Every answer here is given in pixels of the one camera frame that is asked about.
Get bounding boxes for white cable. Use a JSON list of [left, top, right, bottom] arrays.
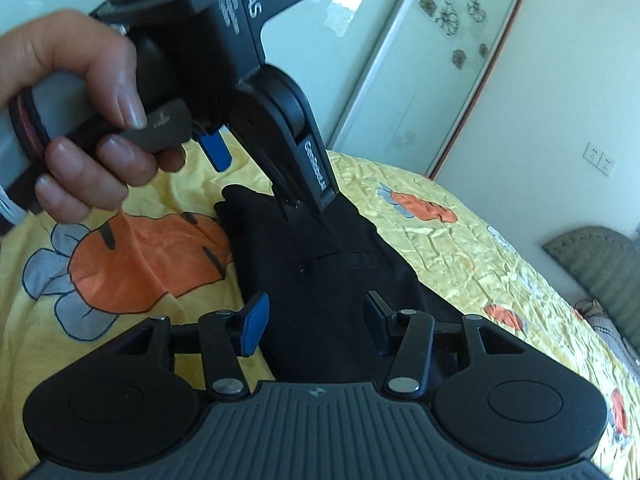
[[0, 184, 27, 235]]

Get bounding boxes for person's left hand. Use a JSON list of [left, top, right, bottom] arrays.
[[0, 9, 187, 224]]

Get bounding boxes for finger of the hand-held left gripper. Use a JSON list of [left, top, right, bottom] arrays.
[[196, 129, 232, 172], [247, 124, 337, 223]]

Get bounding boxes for green padded headboard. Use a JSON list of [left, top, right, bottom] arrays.
[[542, 226, 640, 313]]

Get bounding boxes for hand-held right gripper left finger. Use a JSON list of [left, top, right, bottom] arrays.
[[117, 291, 271, 397]]

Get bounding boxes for white sliding wardrobe door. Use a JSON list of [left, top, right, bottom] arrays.
[[332, 0, 532, 172], [0, 0, 435, 153]]

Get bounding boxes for grey patterned pillow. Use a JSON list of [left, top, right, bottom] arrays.
[[574, 299, 640, 378]]

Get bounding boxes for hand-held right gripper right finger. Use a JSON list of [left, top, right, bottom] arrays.
[[364, 290, 507, 396]]

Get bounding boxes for black pants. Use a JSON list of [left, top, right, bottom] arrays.
[[214, 182, 468, 386]]

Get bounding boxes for yellow carrot printed blanket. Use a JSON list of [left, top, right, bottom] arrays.
[[0, 132, 640, 480]]

